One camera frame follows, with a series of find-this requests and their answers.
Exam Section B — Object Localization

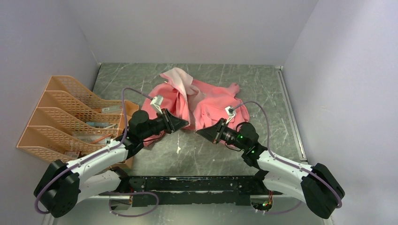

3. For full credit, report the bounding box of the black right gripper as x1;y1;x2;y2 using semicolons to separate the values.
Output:
197;118;247;151

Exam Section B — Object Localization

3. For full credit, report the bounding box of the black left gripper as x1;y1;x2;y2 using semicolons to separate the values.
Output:
140;108;189;141

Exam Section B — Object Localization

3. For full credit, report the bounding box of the pink zip-up jacket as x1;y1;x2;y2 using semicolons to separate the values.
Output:
149;67;242;131

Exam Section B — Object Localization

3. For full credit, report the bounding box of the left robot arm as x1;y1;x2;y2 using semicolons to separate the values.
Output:
34;109;189;218

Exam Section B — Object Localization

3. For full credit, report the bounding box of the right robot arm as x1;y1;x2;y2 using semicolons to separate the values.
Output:
196;119;345;219

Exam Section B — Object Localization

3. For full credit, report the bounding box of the orange mesh file rack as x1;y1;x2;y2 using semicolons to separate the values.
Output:
16;75;130;165

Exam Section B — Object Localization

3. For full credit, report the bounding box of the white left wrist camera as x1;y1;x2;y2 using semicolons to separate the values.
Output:
150;95;164;114

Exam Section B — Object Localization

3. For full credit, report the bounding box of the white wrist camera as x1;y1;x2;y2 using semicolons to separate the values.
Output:
150;95;164;114
225;106;237;124

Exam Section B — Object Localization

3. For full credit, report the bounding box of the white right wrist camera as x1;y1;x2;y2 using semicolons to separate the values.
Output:
225;106;237;124

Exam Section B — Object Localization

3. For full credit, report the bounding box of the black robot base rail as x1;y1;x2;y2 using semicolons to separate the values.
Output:
112;175;279;207

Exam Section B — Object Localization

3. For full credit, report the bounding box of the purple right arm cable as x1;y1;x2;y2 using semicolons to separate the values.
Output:
233;101;343;209

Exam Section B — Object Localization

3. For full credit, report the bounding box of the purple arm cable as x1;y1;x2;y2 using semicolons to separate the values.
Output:
233;101;343;209
34;87;154;215

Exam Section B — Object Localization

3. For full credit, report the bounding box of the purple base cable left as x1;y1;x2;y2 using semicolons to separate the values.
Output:
99;191;160;218

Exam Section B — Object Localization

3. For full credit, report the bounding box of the aluminium table frame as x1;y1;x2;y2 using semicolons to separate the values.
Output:
43;192;333;225

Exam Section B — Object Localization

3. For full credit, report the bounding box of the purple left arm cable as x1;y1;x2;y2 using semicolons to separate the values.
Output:
34;87;154;215

